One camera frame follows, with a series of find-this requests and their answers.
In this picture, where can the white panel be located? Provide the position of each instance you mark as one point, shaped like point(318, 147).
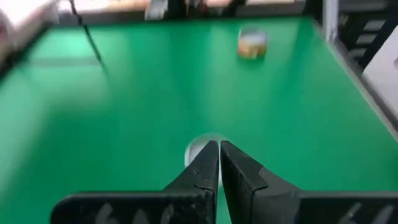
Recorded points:
point(385, 71)

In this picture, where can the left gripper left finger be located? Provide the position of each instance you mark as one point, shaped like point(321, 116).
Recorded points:
point(140, 208)

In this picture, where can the white rig post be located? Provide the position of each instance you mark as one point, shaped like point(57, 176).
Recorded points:
point(329, 18)

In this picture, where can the orange circle pattern can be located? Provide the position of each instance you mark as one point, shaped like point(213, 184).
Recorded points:
point(252, 46)

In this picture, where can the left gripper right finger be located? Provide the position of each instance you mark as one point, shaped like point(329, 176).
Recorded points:
point(280, 208)

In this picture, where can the short light blue chevron can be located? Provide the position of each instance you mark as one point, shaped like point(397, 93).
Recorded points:
point(194, 149)

